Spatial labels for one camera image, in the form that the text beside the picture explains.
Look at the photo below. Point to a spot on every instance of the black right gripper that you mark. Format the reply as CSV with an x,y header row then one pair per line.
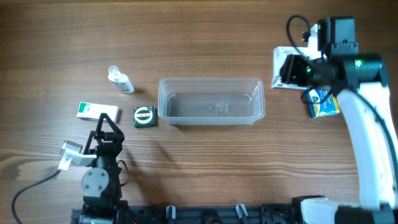
x,y
296,70

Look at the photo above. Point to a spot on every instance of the clear plastic container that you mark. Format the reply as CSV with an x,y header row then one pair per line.
x,y
211,101

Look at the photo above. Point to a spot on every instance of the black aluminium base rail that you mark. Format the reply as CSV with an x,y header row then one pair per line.
x,y
265,214

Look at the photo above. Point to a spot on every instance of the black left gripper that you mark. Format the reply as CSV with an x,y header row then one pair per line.
x,y
106,139

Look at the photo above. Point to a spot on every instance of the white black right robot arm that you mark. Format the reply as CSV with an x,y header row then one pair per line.
x,y
359,84

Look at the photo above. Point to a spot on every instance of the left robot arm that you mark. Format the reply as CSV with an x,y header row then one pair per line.
x,y
101,184

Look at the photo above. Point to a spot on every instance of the white green medicine box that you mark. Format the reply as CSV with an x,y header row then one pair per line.
x,y
92,111

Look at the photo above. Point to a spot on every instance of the blue yellow cough drops bag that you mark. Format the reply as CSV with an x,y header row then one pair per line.
x,y
321,103

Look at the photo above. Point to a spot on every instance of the white lotion bottle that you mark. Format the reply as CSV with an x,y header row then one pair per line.
x,y
119,80

